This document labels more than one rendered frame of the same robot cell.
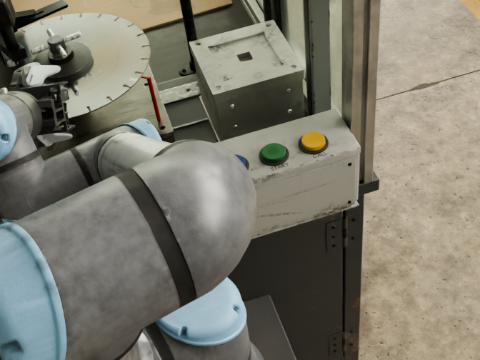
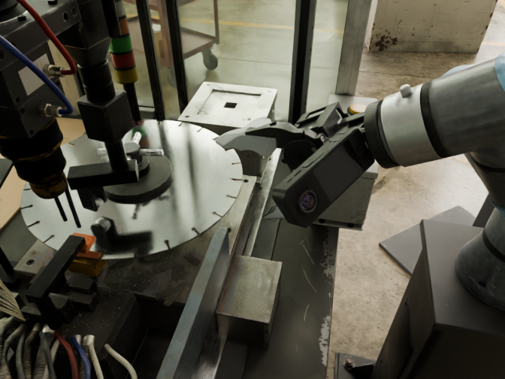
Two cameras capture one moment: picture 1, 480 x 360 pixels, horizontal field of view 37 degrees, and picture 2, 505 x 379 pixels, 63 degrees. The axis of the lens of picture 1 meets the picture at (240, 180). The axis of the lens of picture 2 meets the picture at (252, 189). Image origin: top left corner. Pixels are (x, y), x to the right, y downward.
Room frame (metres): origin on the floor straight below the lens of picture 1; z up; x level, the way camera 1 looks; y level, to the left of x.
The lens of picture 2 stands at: (0.76, 0.68, 1.35)
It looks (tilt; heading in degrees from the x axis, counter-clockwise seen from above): 41 degrees down; 294
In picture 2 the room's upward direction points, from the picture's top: straight up
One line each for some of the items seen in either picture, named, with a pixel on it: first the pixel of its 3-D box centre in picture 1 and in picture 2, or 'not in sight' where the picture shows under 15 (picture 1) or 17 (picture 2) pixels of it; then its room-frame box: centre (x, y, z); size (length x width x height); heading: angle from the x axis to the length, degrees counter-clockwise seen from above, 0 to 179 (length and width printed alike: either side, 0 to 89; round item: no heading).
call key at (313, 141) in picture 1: (313, 143); (358, 111); (0.86, -0.13, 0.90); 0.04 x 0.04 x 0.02
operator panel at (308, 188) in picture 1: (273, 179); (345, 157); (0.87, -0.06, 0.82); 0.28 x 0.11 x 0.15; 101
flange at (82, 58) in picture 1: (61, 57); (134, 169); (1.13, 0.30, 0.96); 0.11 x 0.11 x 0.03
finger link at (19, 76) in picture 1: (23, 86); (281, 142); (0.89, 0.30, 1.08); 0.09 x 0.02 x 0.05; 178
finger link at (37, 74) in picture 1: (42, 71); (254, 131); (0.93, 0.28, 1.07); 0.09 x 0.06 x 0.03; 178
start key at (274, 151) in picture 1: (273, 155); not in sight; (0.85, -0.06, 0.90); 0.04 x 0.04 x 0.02
